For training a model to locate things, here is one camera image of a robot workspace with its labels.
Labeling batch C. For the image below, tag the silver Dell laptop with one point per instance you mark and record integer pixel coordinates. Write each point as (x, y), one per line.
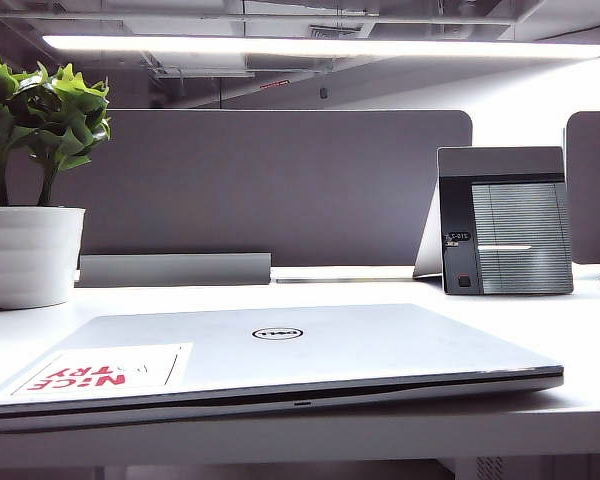
(330, 350)

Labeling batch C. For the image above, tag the wide grey desk partition panel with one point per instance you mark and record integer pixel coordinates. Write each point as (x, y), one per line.
(260, 190)

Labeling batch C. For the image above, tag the red ceiling sign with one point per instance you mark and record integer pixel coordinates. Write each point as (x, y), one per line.
(275, 84)

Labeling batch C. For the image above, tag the long ceiling light bar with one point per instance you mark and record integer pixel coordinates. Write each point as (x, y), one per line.
(330, 46)

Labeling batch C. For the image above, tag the ceiling air vent grille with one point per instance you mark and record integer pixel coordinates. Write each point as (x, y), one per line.
(337, 31)

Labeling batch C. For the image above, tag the black and silver standing device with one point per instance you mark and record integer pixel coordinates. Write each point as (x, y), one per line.
(520, 235)

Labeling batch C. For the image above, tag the white ribbed plant pot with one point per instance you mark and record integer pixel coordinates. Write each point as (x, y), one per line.
(30, 257)

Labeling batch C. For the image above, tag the green artificial plant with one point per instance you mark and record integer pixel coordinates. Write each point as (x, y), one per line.
(45, 115)

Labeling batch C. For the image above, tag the narrow grey desk partition panel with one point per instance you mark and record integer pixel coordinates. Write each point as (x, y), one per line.
(595, 190)

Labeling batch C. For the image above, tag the long grey metal partition bracket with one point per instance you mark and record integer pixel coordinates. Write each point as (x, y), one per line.
(175, 270)

